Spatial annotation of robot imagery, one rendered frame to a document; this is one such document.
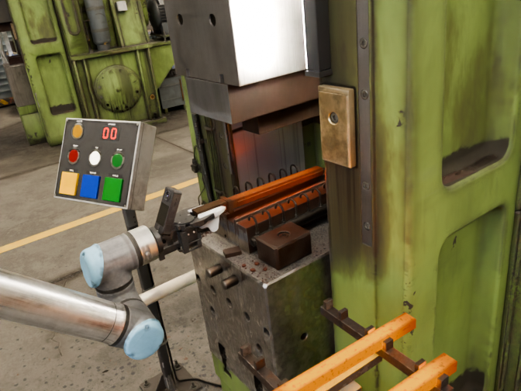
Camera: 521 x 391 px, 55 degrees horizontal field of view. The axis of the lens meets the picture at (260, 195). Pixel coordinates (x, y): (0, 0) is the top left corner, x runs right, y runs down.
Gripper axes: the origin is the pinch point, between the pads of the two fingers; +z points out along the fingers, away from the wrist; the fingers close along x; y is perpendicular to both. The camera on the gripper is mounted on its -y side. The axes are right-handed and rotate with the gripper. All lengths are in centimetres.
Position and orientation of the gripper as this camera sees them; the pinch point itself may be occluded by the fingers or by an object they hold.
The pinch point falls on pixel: (219, 205)
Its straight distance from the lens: 131.4
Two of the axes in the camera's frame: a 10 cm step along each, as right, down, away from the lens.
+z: 7.9, -3.4, 5.1
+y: 1.1, 9.0, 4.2
